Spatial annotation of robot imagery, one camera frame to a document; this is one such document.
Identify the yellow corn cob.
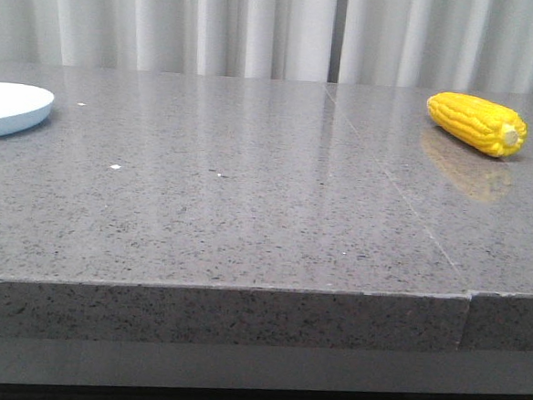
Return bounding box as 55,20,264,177
426,91,528,158

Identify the light blue round plate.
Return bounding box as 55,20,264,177
0,81,54,137

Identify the white pleated curtain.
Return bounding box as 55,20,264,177
0,0,533,94

